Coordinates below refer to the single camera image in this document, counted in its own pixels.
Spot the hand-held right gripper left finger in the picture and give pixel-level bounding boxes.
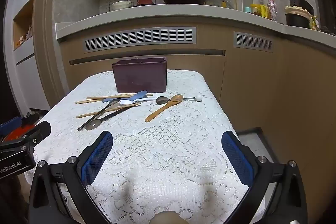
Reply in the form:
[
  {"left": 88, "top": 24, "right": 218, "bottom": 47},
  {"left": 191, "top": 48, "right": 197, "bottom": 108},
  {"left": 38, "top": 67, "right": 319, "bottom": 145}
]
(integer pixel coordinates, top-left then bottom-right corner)
[{"left": 28, "top": 131, "right": 113, "bottom": 224}]

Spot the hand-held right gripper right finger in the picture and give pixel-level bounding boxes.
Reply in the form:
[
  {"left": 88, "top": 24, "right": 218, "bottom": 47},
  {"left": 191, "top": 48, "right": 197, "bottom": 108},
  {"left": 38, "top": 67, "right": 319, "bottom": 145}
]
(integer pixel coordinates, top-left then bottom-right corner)
[{"left": 221, "top": 131, "right": 308, "bottom": 224}]

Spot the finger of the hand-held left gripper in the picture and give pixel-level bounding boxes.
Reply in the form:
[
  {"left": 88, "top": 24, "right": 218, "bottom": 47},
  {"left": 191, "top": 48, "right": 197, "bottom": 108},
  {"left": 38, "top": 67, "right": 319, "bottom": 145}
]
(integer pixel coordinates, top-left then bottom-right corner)
[
  {"left": 0, "top": 114, "right": 40, "bottom": 135},
  {"left": 24, "top": 121, "right": 51, "bottom": 148}
]

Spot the brown wooden spoon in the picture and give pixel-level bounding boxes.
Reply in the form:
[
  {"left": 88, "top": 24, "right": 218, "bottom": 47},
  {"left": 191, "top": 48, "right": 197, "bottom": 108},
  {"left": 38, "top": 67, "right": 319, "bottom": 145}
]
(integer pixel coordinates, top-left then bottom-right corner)
[{"left": 145, "top": 94, "right": 184, "bottom": 123}]

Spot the purple utensil holder box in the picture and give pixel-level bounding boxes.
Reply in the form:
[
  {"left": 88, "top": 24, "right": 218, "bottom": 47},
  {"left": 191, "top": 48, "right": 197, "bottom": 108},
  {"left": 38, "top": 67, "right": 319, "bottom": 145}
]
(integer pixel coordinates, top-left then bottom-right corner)
[{"left": 112, "top": 57, "right": 168, "bottom": 93}]

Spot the white shelving unit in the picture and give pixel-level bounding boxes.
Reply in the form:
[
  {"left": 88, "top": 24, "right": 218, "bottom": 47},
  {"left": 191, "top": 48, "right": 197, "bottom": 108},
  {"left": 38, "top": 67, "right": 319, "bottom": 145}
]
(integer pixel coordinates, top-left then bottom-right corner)
[{"left": 5, "top": 0, "right": 50, "bottom": 111}]

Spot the white lace tablecloth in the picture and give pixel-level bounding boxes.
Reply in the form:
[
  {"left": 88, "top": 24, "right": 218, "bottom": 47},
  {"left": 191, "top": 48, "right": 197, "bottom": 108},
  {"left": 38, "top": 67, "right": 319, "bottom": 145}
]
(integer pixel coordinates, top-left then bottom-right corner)
[{"left": 25, "top": 69, "right": 265, "bottom": 224}]

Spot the wooden kitchen cabinet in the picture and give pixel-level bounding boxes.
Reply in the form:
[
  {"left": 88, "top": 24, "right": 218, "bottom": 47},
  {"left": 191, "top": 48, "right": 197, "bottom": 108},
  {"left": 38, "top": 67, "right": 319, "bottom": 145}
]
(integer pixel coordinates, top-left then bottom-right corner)
[{"left": 59, "top": 17, "right": 336, "bottom": 188}]

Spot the short grey vent grille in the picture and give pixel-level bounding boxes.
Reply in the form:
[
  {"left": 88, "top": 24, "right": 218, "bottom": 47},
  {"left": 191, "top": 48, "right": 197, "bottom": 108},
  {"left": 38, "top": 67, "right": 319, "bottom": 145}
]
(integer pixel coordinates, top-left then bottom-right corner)
[{"left": 233, "top": 31, "right": 273, "bottom": 53}]

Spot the long grey vent grille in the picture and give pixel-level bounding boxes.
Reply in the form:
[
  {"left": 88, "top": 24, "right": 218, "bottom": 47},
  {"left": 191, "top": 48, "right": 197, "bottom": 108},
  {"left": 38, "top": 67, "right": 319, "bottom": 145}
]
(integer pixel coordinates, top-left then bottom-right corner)
[{"left": 84, "top": 27, "right": 197, "bottom": 53}]

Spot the white bowl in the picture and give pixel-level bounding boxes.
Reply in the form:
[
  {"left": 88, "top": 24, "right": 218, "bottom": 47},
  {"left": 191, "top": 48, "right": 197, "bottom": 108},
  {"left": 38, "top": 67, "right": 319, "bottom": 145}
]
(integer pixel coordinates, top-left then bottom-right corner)
[{"left": 112, "top": 0, "right": 132, "bottom": 11}]

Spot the black pot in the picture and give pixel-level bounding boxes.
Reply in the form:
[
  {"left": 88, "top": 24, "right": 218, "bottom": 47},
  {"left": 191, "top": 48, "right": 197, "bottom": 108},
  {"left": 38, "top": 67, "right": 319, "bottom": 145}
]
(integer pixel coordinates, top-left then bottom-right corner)
[{"left": 286, "top": 13, "right": 311, "bottom": 29}]

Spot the yellow lidded jar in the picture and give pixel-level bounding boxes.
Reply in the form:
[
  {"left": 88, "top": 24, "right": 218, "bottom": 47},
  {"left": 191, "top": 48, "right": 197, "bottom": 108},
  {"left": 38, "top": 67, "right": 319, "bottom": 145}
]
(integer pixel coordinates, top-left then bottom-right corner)
[{"left": 250, "top": 4, "right": 267, "bottom": 17}]

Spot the grey kitchen countertop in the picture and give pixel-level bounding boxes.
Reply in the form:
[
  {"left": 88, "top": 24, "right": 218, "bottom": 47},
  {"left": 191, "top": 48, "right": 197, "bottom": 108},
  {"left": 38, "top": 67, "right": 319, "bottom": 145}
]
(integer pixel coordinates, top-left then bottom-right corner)
[{"left": 55, "top": 3, "right": 336, "bottom": 43}]

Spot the clear plastic bottle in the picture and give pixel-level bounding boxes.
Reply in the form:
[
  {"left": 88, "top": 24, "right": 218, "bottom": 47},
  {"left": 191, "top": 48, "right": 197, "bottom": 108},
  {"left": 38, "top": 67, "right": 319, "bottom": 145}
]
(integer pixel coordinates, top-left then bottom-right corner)
[{"left": 267, "top": 0, "right": 278, "bottom": 21}]

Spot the black cutlery caddy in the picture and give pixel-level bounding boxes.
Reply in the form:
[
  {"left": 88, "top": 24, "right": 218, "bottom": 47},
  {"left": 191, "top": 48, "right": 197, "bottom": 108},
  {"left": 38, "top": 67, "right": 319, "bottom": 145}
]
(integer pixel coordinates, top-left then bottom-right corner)
[{"left": 289, "top": 0, "right": 314, "bottom": 14}]

